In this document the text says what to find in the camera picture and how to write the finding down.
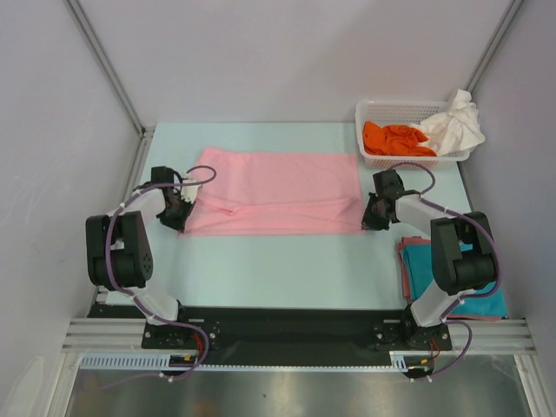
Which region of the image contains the aluminium frame post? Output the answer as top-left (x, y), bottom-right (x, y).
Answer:
top-left (63, 0), bottom-right (145, 137)
top-left (465, 0), bottom-right (528, 95)

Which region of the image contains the white plastic basket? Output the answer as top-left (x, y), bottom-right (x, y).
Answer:
top-left (354, 100), bottom-right (470, 169)

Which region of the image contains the aluminium frame post left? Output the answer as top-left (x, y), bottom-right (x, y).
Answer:
top-left (63, 0), bottom-right (145, 137)

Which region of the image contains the pink t shirt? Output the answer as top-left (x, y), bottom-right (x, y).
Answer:
top-left (185, 147), bottom-right (364, 237)

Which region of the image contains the aluminium front rail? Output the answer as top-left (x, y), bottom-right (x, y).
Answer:
top-left (62, 318), bottom-right (537, 355)

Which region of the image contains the white cable duct right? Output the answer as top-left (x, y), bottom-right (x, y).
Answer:
top-left (389, 351), bottom-right (408, 373)

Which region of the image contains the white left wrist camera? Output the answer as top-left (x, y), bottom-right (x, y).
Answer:
top-left (180, 175), bottom-right (202, 204)

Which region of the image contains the white t shirt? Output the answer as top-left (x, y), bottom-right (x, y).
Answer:
top-left (414, 89), bottom-right (486, 156)

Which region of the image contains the white cable duct left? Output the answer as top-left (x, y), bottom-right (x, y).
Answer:
top-left (80, 353), bottom-right (170, 371)

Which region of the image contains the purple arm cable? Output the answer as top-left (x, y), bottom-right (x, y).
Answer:
top-left (103, 166), bottom-right (217, 384)
top-left (390, 161), bottom-right (505, 383)

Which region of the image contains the orange t shirt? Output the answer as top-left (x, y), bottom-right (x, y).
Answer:
top-left (362, 122), bottom-right (437, 157)

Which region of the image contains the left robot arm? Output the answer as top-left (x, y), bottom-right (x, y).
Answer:
top-left (85, 166), bottom-right (201, 348)

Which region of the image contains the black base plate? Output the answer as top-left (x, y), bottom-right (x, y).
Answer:
top-left (86, 303), bottom-right (453, 368)

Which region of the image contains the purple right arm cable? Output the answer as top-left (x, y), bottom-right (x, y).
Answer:
top-left (390, 161), bottom-right (505, 383)

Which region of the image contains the aluminium frame post right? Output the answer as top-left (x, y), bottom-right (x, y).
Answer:
top-left (465, 0), bottom-right (528, 95)

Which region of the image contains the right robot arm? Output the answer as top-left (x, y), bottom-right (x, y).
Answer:
top-left (361, 169), bottom-right (502, 348)

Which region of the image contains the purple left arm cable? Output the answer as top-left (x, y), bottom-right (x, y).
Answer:
top-left (103, 166), bottom-right (217, 384)

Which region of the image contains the white cable duct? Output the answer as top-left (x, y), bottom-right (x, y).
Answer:
top-left (80, 353), bottom-right (170, 371)
top-left (389, 351), bottom-right (408, 373)

